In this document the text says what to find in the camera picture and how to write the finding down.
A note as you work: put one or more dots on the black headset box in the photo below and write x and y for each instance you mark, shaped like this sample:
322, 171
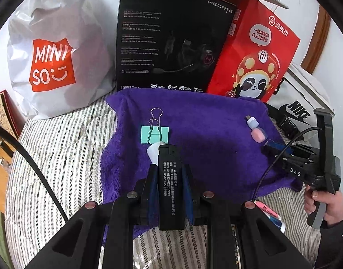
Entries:
160, 33

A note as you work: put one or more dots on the wooden door frame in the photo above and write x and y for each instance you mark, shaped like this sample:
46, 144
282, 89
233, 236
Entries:
317, 39

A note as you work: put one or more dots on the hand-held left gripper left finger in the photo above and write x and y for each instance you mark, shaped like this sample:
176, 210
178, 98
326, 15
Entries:
153, 193

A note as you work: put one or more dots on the red paper bag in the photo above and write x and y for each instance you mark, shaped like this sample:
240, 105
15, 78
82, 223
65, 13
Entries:
258, 33

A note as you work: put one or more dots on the white waist bag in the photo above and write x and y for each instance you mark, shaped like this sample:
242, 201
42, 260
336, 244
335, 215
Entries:
300, 89

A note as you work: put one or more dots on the pink highlighter pen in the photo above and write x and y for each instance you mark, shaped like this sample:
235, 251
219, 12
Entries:
268, 208

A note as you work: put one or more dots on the person's right hand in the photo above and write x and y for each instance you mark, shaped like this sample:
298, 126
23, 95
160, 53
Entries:
335, 207

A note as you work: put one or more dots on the purple towel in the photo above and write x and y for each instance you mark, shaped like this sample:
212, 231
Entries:
210, 134

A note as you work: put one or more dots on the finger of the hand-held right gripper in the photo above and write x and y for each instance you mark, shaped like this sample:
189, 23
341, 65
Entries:
276, 145
281, 155

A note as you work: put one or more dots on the pink and blue small bottle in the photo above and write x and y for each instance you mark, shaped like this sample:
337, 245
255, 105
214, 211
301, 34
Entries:
258, 135

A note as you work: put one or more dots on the blue and white bottle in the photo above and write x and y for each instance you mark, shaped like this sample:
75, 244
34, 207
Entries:
278, 224

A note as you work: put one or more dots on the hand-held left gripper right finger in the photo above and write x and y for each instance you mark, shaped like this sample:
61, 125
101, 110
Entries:
188, 196

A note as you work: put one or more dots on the striped quilt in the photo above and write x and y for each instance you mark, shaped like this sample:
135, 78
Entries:
62, 159

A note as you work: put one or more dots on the person's right forearm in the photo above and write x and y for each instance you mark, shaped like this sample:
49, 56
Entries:
337, 243

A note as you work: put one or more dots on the white plastic shopping bag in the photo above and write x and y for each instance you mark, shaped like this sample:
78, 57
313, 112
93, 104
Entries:
62, 19

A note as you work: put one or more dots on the small white usb light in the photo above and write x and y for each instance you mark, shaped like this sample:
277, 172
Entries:
252, 122

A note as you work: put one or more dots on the green binder clip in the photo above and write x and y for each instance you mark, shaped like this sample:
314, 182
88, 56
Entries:
154, 136

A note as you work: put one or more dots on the small white tape roll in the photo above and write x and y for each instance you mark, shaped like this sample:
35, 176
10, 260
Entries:
153, 152

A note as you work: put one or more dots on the black tube with gold print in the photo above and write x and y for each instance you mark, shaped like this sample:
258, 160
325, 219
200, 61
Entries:
236, 246

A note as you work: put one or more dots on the black lighter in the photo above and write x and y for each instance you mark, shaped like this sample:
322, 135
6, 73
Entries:
171, 187

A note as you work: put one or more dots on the brown decorated box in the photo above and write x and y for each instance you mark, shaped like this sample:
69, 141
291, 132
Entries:
3, 109

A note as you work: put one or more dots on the wooden furniture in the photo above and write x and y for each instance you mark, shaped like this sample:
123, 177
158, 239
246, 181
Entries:
0, 173

